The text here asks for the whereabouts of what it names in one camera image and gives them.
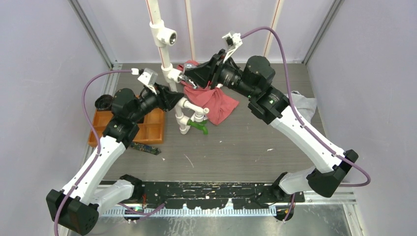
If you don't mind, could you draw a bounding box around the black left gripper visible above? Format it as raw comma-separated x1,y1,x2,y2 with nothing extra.
129,83,183,123

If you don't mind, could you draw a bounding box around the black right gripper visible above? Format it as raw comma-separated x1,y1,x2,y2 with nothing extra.
185,48,257,99

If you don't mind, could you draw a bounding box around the chrome water faucet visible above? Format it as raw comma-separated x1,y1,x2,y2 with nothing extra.
180,63,199,89

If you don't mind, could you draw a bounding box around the white PVC pipe frame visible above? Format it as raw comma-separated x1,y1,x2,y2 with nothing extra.
146,0,284,135

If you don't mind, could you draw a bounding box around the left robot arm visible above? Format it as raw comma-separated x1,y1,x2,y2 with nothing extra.
46,84,185,236

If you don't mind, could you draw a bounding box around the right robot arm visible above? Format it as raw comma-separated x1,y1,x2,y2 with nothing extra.
184,50,358,202

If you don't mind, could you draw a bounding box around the orange compartment tray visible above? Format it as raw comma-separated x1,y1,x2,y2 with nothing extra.
92,108,165,145

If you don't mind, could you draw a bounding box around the red cloth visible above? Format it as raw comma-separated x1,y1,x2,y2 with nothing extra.
177,60,240,126

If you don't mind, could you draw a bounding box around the green plastic faucet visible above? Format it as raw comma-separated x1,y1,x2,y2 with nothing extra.
187,119,208,135

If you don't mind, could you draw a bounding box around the unrolled dark patterned necktie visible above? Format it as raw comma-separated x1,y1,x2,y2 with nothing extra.
130,142,161,155

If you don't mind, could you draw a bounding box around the grey cloth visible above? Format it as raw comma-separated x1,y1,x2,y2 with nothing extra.
291,90,317,123

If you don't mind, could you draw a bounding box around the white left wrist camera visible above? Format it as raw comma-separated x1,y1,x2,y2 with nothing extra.
131,68,158,94

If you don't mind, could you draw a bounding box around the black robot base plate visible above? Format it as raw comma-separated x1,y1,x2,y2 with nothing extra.
122,181,305,209

